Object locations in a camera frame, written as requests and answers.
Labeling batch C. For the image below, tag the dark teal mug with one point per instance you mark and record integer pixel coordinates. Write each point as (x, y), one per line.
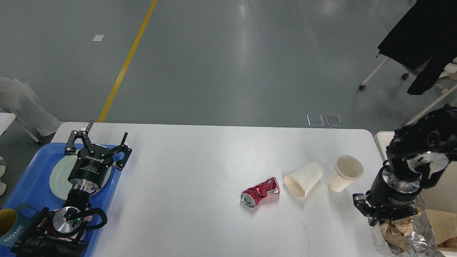
(14, 222)

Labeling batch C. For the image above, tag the beige plastic bin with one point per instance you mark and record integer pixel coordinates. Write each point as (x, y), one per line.
(442, 197)

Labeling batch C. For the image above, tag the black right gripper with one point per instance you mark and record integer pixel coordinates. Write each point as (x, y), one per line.
(390, 196)

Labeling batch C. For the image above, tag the white rolling chair frame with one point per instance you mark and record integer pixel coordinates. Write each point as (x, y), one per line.
(386, 90)

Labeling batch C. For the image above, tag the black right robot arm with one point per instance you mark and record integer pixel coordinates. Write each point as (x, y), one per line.
(417, 157)

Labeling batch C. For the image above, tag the person in light trousers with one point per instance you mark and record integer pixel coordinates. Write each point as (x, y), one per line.
(19, 98)

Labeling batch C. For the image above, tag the foil bag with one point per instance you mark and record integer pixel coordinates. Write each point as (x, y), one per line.
(407, 237)

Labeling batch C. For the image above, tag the green plate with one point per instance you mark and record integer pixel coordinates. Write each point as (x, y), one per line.
(58, 182)

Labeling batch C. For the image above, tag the white paper cup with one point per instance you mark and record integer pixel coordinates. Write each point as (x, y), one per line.
(346, 171)
(302, 180)

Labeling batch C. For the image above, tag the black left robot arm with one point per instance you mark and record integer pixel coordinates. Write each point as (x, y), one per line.
(35, 242)

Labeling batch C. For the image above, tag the brown paper bag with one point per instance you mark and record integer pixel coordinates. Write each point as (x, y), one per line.
(444, 225)

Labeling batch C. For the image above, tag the black jacket on chair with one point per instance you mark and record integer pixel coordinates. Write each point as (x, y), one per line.
(425, 34)

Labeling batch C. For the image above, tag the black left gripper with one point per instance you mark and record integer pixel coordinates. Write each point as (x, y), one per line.
(90, 169)

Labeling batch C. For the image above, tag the crushed red soda can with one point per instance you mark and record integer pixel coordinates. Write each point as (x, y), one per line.
(252, 196)

